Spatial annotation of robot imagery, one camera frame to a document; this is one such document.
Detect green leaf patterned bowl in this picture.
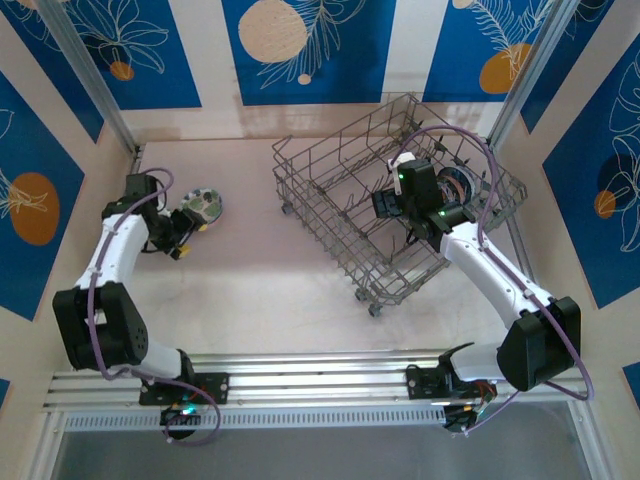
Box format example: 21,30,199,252
179,186,225,232

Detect pink floral bowl brown leaves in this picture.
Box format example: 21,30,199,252
443,168,464,202

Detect grey wire dish rack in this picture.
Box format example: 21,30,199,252
271,91,529,317

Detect black controller board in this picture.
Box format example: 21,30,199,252
159,404,202,429
443,402,487,434

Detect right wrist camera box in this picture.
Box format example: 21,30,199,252
387,152,442,212

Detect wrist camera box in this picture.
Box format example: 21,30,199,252
387,152,442,212
123,172,169,210

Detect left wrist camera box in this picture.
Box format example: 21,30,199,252
123,172,169,210

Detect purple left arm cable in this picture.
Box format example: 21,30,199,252
87,166,224,447

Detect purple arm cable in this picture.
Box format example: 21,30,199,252
391,124,596,436
87,166,224,447

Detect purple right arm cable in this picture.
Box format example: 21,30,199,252
391,124,596,436

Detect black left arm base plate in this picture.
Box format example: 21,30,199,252
138,371,231,407

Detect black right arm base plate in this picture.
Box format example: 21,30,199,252
405,363,499,401

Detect aluminium frame post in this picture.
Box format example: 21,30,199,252
34,0,144,157
485,0,585,151

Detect aluminium mounting rail beam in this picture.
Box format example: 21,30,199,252
42,349,594,414

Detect white slotted cable duct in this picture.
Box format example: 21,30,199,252
63,405,449,432

